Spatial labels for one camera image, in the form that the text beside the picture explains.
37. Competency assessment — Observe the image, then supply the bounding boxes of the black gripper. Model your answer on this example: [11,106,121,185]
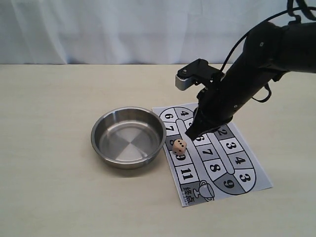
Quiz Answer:
[185,66,257,140]

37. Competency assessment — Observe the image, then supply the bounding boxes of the wooden die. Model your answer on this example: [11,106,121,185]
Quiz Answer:
[172,139,187,156]

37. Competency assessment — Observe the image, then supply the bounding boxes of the stainless steel round bowl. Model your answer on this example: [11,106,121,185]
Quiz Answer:
[90,107,166,170]

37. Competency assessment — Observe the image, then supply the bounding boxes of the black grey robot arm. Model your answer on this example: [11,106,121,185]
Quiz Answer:
[186,22,316,140]

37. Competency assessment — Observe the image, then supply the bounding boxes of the paper number game board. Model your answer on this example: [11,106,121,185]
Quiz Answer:
[153,103,273,207]

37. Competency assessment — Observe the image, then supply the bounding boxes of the white backdrop curtain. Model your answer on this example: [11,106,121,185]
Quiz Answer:
[0,0,316,65]

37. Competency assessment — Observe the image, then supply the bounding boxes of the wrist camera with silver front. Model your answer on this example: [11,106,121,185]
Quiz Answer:
[175,59,224,91]

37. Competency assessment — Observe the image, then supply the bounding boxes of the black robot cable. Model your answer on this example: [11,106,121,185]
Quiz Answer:
[221,0,316,103]

